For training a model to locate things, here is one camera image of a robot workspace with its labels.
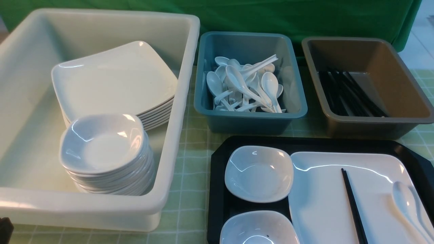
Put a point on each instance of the large white plastic tub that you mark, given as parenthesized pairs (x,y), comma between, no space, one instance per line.
(35,188)

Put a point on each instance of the stack of white square plates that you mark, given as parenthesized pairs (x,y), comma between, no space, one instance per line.
(129,79)

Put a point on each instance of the white square rice plate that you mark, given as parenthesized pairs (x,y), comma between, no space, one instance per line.
(319,205)

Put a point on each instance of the green checked tablecloth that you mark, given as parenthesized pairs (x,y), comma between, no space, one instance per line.
(184,217)

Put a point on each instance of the green backdrop cloth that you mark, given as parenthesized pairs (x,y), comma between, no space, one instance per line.
(389,20)

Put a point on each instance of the white bowl tray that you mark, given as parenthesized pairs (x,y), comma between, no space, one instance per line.
(259,174)
(258,227)

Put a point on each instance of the stack of white bowls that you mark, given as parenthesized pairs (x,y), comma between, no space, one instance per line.
(108,154)

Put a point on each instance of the brown plastic chopstick bin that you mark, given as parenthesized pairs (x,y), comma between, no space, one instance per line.
(381,73)

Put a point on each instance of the black chopstick pair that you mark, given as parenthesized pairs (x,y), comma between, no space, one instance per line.
(361,235)

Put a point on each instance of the teal plastic spoon bin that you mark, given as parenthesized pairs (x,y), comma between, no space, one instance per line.
(250,48)

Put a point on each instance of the black chopsticks in bin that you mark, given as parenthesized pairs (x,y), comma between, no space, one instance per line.
(345,96)

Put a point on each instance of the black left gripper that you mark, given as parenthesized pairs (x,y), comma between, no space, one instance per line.
(6,230)

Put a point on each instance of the black serving tray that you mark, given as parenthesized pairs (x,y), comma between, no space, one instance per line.
(223,205)

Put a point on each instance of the pile of white soup spoons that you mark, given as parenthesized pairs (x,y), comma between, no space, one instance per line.
(236,87)

